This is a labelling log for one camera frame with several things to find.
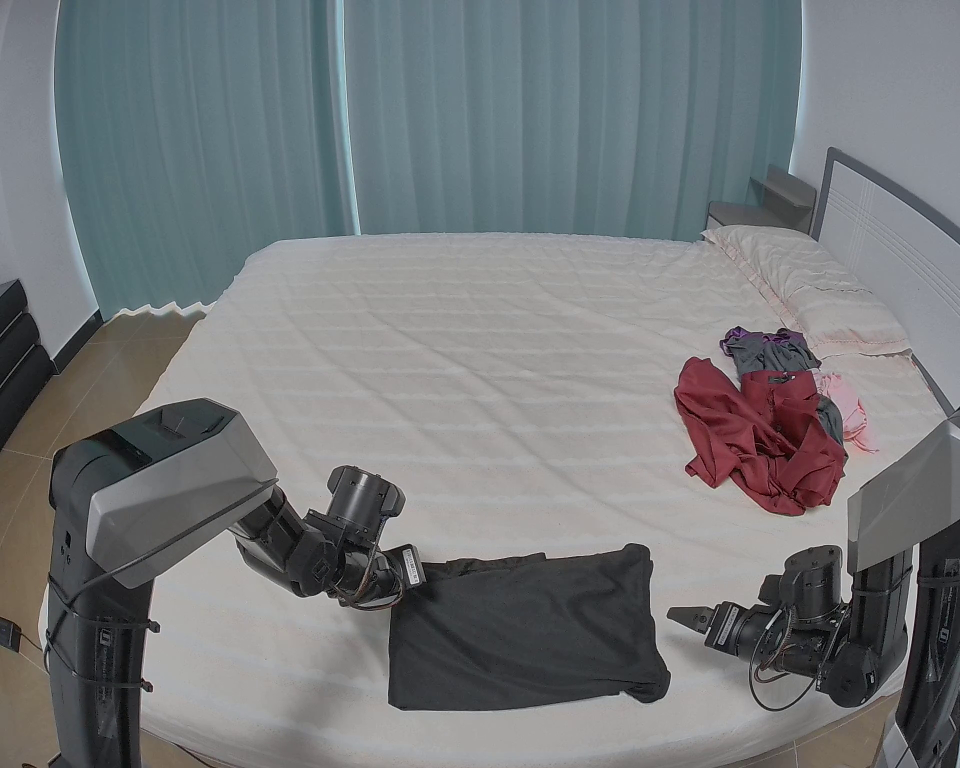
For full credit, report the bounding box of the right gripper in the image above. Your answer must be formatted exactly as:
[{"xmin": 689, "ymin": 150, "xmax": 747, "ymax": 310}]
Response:
[{"xmin": 666, "ymin": 600, "xmax": 781, "ymax": 655}]

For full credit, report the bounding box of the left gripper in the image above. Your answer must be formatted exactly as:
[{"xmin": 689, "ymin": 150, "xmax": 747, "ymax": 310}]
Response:
[{"xmin": 360, "ymin": 546, "xmax": 427, "ymax": 607}]

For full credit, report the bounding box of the black T-shirt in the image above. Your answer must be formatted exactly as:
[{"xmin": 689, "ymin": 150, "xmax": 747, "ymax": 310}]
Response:
[{"xmin": 386, "ymin": 542, "xmax": 671, "ymax": 712}]

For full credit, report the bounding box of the dark red shirt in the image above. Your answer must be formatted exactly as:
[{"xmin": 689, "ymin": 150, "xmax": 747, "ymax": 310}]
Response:
[{"xmin": 673, "ymin": 356, "xmax": 849, "ymax": 517}]

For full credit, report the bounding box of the bed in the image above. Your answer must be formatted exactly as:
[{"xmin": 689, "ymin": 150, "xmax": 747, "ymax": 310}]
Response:
[{"xmin": 45, "ymin": 146, "xmax": 960, "ymax": 759}]

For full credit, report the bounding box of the pink garment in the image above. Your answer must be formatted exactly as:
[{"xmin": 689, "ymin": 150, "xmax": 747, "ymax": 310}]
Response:
[{"xmin": 817, "ymin": 371, "xmax": 880, "ymax": 453}]

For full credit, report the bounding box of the grey garment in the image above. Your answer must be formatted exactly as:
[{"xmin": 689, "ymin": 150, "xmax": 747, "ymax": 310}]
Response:
[{"xmin": 723, "ymin": 330, "xmax": 850, "ymax": 459}]

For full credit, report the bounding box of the purple garment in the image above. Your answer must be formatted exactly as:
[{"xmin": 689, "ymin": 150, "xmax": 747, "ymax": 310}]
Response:
[{"xmin": 720, "ymin": 326, "xmax": 807, "ymax": 357}]

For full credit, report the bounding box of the cream pillow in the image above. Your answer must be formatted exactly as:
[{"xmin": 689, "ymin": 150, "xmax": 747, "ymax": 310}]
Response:
[{"xmin": 701, "ymin": 225, "xmax": 912, "ymax": 360}]

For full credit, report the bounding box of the grey bedside table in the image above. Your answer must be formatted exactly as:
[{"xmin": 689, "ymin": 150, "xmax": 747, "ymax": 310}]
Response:
[{"xmin": 706, "ymin": 165, "xmax": 817, "ymax": 241}]

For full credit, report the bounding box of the black chest of drawers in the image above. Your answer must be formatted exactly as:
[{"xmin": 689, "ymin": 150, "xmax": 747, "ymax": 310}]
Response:
[{"xmin": 0, "ymin": 279, "xmax": 55, "ymax": 451}]

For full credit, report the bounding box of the blue-green curtain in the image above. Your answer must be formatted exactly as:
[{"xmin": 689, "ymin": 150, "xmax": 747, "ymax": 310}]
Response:
[
  {"xmin": 341, "ymin": 0, "xmax": 804, "ymax": 241},
  {"xmin": 54, "ymin": 0, "xmax": 361, "ymax": 320}
]

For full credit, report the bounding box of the black cable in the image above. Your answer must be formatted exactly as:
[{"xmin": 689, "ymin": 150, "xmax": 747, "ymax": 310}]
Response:
[{"xmin": 750, "ymin": 641, "xmax": 822, "ymax": 712}]

